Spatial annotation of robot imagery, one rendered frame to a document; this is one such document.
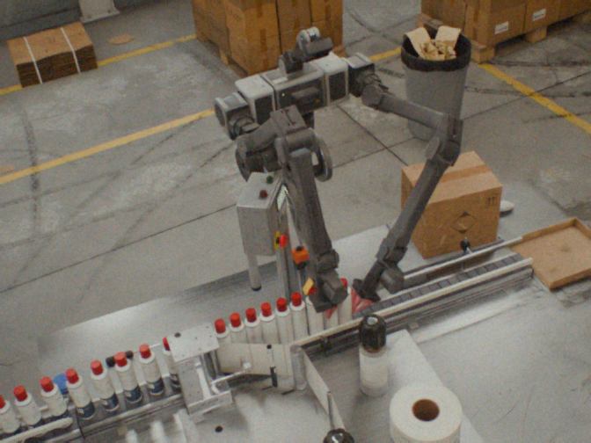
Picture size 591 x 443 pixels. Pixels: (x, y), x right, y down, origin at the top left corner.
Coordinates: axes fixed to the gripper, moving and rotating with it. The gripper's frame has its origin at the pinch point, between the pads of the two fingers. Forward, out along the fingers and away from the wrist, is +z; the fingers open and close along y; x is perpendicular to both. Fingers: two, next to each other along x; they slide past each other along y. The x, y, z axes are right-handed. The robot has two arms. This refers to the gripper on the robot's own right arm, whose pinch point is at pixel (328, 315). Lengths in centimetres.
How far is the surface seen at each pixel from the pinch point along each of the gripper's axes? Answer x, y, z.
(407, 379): -24.0, 16.1, 13.8
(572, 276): -7, 91, 16
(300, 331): 4.4, -8.7, 7.6
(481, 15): 286, 245, 66
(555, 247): 11, 98, 19
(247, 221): 9.2, -18.9, -40.2
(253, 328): 4.2, -23.9, -1.8
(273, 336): 4.3, -17.8, 5.2
